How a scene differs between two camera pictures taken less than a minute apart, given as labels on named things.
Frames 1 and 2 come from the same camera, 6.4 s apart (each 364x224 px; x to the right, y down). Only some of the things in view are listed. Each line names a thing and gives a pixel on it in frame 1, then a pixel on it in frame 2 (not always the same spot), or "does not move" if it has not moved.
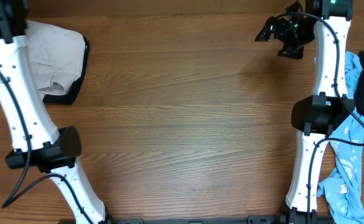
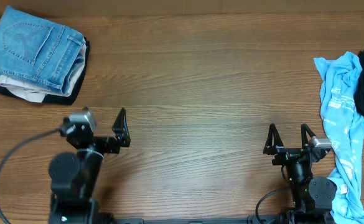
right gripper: [297, 51] -> [272, 148]
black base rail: [251, 219] does not move
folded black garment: [68, 98] does not move
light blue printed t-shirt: [340, 191] does not move
